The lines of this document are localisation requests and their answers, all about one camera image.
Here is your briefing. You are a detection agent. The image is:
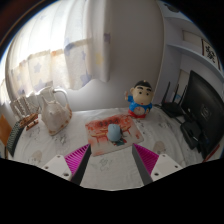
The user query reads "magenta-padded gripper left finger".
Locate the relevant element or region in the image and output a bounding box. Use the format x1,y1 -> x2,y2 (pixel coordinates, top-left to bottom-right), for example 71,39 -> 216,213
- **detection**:
41,143 -> 93,186

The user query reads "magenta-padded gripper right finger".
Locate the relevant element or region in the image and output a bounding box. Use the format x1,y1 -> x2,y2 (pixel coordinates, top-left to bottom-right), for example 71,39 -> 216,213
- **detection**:
131,143 -> 184,186

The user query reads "light blue computer mouse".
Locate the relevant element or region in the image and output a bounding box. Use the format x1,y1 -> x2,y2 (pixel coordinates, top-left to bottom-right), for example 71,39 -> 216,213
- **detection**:
106,123 -> 122,143

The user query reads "white printed tablecloth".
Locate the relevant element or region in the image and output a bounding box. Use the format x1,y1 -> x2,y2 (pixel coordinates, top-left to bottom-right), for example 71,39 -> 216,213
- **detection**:
6,106 -> 224,191

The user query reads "large white conch shell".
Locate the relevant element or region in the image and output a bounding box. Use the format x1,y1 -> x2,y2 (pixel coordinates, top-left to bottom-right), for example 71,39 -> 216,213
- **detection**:
40,85 -> 73,137

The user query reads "small black box device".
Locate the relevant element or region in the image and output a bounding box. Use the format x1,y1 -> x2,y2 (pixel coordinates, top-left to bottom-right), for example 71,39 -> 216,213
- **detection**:
181,120 -> 205,150

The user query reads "black router with antennas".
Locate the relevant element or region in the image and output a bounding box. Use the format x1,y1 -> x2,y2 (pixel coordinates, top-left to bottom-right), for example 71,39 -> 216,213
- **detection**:
161,81 -> 189,118

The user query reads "cartoon boy figurine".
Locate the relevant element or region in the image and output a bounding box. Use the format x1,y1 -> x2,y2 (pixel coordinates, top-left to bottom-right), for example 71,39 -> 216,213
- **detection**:
124,79 -> 155,120

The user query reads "wooden model sailing ship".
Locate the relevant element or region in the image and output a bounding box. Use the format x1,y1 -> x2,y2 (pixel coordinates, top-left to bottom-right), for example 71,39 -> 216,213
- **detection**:
18,113 -> 40,132

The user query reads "white radiator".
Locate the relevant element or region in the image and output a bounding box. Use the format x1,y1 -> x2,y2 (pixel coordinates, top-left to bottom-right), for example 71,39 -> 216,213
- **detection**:
9,86 -> 71,118

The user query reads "black monitor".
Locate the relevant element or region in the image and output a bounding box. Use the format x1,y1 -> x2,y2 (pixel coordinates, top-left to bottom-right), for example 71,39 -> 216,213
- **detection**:
180,69 -> 224,161

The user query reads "white star-print curtain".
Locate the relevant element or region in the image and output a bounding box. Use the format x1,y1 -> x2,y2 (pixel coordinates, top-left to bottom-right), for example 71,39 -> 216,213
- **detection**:
0,0 -> 113,106

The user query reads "white shelf unit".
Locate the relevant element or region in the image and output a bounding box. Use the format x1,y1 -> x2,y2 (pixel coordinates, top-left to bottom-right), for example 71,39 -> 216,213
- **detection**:
156,0 -> 224,104

